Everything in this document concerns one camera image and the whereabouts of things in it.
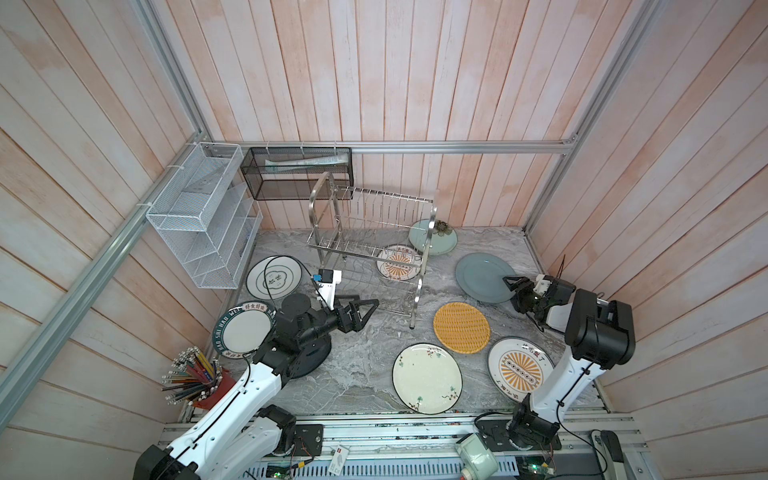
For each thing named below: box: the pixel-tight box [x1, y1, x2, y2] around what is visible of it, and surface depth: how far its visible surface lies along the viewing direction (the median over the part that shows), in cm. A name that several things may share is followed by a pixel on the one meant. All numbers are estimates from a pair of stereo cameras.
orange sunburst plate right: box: [487, 336, 555, 403], surface depth 87 cm
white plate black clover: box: [245, 255, 303, 300], surface depth 108 cm
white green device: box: [454, 432, 498, 480], surface depth 69 cm
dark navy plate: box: [290, 336, 331, 379], surface depth 65 cm
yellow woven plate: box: [433, 302, 491, 354], surface depth 94 cm
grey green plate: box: [455, 253, 517, 303], surface depth 109 cm
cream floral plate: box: [392, 342, 463, 415], surface depth 84 cm
